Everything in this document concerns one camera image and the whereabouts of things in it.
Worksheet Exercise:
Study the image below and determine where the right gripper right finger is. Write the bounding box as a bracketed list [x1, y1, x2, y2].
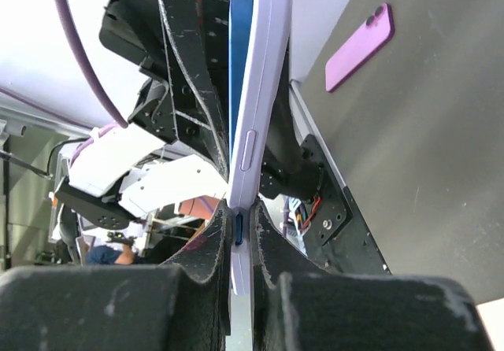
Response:
[250, 201, 492, 350]

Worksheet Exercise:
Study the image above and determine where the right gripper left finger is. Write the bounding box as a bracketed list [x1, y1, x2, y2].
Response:
[1, 202, 232, 350]

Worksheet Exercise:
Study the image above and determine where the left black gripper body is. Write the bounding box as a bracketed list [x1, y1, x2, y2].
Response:
[99, 0, 197, 142]

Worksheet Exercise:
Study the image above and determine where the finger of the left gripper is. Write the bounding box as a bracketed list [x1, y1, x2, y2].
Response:
[158, 0, 229, 180]
[260, 53, 315, 201]

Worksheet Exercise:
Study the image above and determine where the blue smartphone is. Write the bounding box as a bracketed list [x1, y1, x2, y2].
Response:
[227, 0, 255, 257]

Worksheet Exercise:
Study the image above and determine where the lavender phone case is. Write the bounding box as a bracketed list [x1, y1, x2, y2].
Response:
[227, 0, 291, 295]

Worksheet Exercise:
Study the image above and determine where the pink phone case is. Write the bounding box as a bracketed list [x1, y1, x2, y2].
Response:
[324, 2, 395, 93]

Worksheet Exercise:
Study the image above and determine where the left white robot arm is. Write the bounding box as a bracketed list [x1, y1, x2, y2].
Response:
[56, 0, 323, 230]

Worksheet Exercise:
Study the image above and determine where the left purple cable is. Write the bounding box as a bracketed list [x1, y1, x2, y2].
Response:
[46, 0, 131, 128]

